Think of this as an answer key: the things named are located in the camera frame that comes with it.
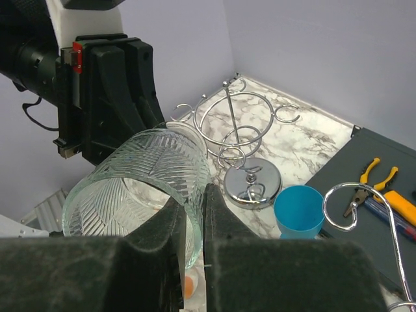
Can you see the orange utility knife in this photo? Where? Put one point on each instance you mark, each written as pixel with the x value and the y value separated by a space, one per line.
pixel 401 205

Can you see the ribbed clear wine glass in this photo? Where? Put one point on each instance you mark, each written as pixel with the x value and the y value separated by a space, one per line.
pixel 135 182

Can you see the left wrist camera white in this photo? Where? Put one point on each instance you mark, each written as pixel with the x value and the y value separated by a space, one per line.
pixel 68 23

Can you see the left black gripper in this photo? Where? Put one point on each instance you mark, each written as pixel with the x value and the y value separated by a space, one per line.
pixel 100 105

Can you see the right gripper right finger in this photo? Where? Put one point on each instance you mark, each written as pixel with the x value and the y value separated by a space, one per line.
pixel 244 272

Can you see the aluminium extrusion frame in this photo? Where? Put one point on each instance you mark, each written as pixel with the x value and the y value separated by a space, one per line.
pixel 48 214

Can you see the dark grey tool tray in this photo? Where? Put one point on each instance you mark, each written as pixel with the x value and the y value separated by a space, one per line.
pixel 348 163

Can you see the orange plastic goblet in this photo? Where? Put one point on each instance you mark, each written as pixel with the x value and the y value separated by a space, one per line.
pixel 191 284

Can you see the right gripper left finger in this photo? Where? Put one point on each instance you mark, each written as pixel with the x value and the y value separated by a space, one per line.
pixel 142 271

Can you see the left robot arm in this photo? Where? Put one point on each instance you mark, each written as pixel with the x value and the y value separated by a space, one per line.
pixel 29 49

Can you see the scroll arm chrome glass rack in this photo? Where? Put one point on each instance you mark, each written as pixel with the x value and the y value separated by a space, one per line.
pixel 393 255

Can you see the blue plastic goblet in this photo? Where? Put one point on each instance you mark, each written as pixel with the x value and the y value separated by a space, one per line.
pixel 298 212

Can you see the round ring chrome glass rack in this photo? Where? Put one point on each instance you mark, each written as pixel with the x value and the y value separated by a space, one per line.
pixel 250 182

